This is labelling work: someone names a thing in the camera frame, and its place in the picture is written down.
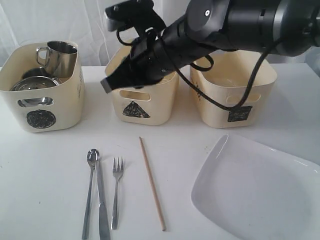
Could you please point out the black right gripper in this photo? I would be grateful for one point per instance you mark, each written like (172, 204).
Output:
(161, 50)

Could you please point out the steel table knife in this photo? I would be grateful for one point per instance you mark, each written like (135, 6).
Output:
(103, 223)

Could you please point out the white square plate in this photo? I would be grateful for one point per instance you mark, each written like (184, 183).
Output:
(255, 192)

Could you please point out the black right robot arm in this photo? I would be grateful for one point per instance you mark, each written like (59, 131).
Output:
(288, 27)

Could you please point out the cream bin with circle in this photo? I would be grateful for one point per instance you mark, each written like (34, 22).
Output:
(41, 110)

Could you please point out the steel mug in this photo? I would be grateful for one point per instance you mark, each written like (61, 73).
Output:
(36, 72)
(58, 58)

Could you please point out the steel fork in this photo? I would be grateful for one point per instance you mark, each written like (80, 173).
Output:
(117, 172)

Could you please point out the white bowl steel inside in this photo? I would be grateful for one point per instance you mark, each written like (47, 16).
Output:
(35, 83)

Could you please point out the white curtain backdrop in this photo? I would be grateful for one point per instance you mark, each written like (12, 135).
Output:
(81, 21)

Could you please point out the wooden chopstick right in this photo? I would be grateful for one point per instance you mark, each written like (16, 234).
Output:
(153, 186)

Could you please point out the steel spoon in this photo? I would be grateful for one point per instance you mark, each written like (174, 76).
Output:
(92, 157)

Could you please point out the cream bin with triangle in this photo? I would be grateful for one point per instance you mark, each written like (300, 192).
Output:
(151, 105)

